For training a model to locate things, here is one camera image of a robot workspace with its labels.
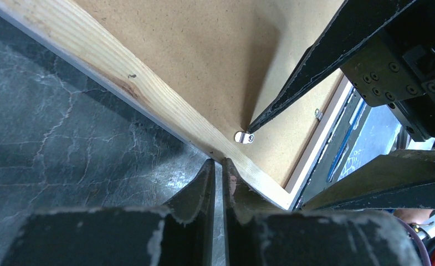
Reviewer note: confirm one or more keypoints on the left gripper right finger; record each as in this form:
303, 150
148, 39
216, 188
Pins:
260, 233

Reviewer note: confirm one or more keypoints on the white wooden picture frame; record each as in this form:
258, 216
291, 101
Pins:
274, 163

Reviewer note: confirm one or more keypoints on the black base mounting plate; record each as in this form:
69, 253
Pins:
328, 166

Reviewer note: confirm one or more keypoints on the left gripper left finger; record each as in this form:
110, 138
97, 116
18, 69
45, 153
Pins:
177, 232

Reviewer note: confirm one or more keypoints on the brown cardboard backing board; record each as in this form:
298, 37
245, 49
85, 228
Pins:
227, 59

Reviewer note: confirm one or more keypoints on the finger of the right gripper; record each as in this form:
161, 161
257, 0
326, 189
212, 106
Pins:
399, 180

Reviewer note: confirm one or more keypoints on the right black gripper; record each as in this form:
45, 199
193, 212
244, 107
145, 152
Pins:
390, 65

